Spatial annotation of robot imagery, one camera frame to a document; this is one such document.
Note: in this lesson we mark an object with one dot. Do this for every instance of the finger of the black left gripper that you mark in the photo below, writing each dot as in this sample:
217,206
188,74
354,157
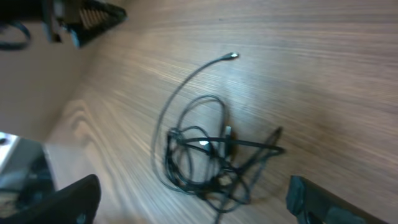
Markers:
92,19

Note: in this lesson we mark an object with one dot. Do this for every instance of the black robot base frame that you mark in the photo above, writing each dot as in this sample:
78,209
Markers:
26,178

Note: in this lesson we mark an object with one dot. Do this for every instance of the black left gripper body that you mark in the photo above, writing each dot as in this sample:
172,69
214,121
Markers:
49,12

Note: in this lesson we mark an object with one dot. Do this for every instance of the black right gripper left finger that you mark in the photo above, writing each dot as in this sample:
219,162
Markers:
76,203

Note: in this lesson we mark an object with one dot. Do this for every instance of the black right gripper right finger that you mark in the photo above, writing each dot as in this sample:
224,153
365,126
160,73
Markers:
312,204

